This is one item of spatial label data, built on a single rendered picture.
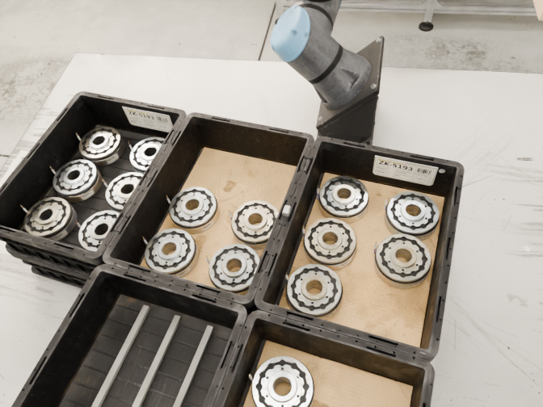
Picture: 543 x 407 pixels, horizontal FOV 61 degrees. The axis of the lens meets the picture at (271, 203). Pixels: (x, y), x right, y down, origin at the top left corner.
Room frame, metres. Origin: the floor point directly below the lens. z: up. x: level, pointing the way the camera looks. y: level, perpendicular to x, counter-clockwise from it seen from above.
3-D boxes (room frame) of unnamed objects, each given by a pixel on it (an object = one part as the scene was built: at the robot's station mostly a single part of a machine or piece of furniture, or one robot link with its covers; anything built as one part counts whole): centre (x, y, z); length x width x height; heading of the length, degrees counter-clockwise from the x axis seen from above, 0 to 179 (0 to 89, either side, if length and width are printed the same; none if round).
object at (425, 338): (0.42, -0.16, 0.87); 0.40 x 0.30 x 0.11; 154
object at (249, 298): (0.55, 0.11, 0.92); 0.40 x 0.30 x 0.02; 154
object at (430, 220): (0.48, -0.28, 0.86); 0.10 x 0.10 x 0.01
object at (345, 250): (0.45, -0.10, 0.86); 0.10 x 0.10 x 0.01
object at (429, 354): (0.42, -0.16, 0.92); 0.40 x 0.30 x 0.02; 154
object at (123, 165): (0.68, 0.38, 0.87); 0.40 x 0.30 x 0.11; 154
